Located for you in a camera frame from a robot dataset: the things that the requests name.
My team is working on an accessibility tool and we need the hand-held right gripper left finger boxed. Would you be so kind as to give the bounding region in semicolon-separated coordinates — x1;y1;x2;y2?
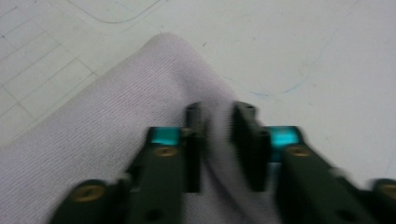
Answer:
124;102;204;224

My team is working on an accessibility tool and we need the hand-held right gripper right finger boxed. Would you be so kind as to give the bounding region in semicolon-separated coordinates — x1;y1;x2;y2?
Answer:
232;102;375;224

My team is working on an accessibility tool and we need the lilac printed garment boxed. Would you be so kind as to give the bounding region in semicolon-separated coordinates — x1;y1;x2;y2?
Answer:
0;32;281;224

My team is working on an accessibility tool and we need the white grid mat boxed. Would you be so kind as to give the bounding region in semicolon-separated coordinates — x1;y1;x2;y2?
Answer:
0;0;396;224

